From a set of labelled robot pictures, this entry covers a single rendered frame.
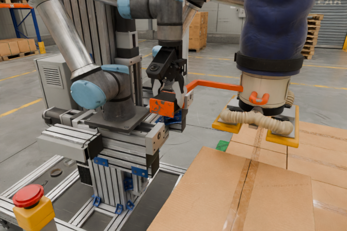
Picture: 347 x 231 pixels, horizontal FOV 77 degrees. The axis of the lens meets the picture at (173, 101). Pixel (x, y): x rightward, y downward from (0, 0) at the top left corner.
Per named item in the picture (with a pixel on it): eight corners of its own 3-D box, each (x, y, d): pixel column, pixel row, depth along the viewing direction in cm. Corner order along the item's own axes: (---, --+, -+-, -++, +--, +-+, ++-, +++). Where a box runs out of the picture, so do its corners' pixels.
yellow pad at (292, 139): (298, 149, 70) (301, 135, 68) (265, 141, 74) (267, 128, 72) (298, 109, 98) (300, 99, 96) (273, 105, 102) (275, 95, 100)
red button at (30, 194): (26, 218, 55) (22, 207, 53) (10, 208, 58) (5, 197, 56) (51, 198, 61) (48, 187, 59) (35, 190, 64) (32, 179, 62)
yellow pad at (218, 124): (238, 134, 78) (239, 122, 76) (211, 128, 82) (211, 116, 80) (253, 101, 106) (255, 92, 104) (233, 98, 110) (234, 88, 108)
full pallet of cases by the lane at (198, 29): (199, 52, 787) (201, -1, 718) (172, 50, 820) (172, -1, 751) (206, 47, 891) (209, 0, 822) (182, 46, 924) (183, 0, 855)
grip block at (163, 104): (173, 118, 67) (172, 103, 65) (149, 112, 71) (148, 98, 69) (184, 108, 74) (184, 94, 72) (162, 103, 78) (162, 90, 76)
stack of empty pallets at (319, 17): (313, 60, 675) (325, 14, 624) (275, 57, 711) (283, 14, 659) (306, 52, 786) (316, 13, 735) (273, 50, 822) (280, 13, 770)
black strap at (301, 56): (302, 75, 67) (305, 62, 66) (227, 67, 77) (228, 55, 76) (301, 61, 86) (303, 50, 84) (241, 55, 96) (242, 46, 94)
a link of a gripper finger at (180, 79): (188, 91, 68) (179, 64, 66) (186, 93, 66) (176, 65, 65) (175, 94, 70) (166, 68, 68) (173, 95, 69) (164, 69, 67)
